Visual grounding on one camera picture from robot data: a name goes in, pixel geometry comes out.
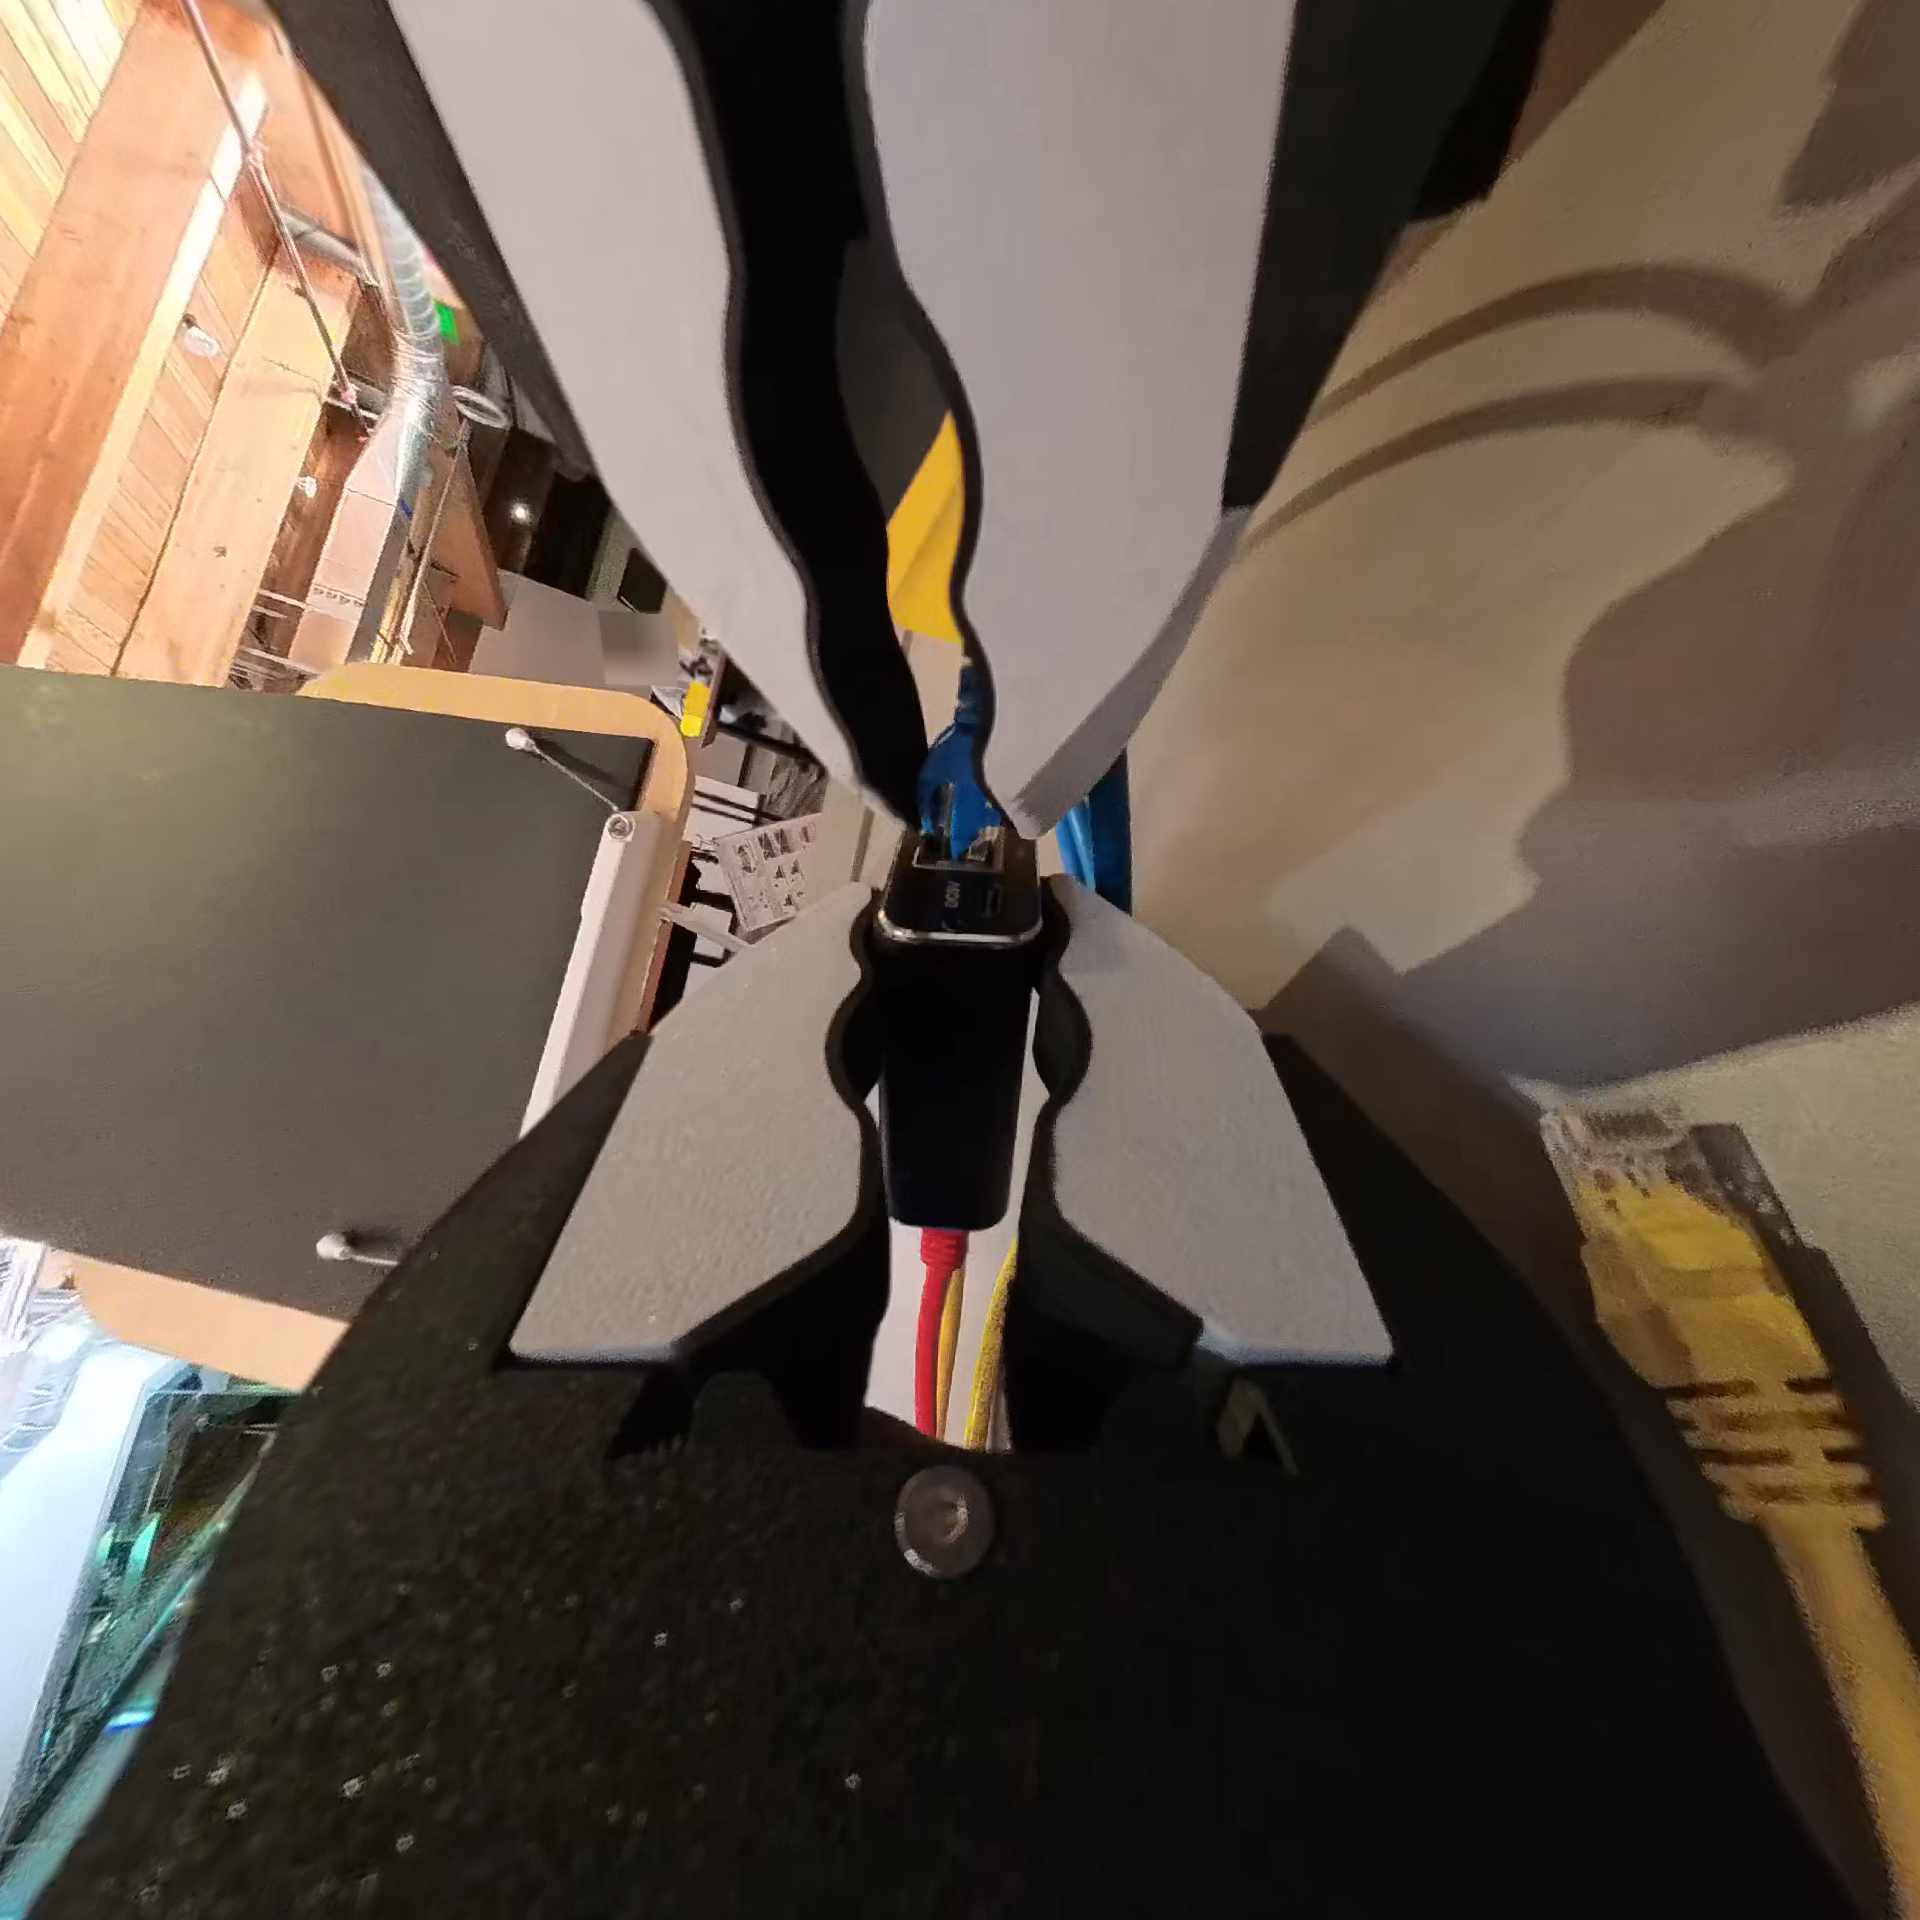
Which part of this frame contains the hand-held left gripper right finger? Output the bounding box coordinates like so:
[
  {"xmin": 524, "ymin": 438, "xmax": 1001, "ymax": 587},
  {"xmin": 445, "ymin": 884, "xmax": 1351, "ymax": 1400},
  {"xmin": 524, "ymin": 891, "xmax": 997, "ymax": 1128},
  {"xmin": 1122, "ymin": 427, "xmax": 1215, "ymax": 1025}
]
[{"xmin": 1001, "ymin": 877, "xmax": 1397, "ymax": 1450}]

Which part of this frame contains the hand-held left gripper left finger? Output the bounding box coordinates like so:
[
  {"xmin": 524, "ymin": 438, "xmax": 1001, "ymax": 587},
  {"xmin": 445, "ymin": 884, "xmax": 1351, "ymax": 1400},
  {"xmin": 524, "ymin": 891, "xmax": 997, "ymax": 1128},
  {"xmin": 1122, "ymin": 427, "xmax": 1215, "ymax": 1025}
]
[{"xmin": 506, "ymin": 884, "xmax": 893, "ymax": 1450}]

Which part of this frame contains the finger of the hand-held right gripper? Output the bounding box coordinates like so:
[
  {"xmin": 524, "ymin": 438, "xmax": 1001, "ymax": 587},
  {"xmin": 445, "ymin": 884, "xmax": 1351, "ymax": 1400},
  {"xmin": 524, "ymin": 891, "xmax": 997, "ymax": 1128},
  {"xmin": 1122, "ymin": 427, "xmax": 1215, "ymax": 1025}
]
[
  {"xmin": 381, "ymin": 0, "xmax": 936, "ymax": 821},
  {"xmin": 858, "ymin": 0, "xmax": 1295, "ymax": 840}
]

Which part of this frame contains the black ethernet adapter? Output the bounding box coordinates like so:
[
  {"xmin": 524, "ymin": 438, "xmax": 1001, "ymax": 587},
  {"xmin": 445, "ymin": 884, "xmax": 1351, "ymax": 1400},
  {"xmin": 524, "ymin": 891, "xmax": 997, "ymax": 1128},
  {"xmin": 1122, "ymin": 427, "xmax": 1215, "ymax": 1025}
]
[{"xmin": 872, "ymin": 833, "xmax": 1048, "ymax": 1233}]

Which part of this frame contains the red ethernet cable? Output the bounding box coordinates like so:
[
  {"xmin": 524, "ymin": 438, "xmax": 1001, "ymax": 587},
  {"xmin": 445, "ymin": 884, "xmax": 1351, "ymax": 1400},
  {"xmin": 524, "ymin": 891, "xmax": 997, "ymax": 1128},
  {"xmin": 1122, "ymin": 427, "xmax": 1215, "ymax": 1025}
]
[{"xmin": 913, "ymin": 1227, "xmax": 970, "ymax": 1443}]

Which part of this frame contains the blue ethernet cable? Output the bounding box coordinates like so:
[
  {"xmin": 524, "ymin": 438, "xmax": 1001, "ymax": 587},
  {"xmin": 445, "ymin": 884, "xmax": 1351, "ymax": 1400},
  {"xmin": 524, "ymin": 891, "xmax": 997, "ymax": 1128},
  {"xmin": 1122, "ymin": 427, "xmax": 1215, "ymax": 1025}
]
[{"xmin": 906, "ymin": 652, "xmax": 1137, "ymax": 919}]

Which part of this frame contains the yellow ethernet cable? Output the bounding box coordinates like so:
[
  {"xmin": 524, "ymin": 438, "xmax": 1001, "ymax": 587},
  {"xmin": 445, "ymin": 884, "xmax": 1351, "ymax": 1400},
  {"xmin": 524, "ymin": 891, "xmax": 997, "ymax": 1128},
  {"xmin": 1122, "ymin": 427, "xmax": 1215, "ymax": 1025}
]
[{"xmin": 965, "ymin": 1102, "xmax": 1920, "ymax": 1920}]

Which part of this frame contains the silver ceiling duct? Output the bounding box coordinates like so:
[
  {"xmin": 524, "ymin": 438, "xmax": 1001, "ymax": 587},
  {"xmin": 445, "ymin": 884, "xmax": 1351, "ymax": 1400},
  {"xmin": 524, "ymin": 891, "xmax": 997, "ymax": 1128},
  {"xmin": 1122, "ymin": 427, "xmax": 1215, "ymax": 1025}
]
[{"xmin": 300, "ymin": 157, "xmax": 504, "ymax": 671}]

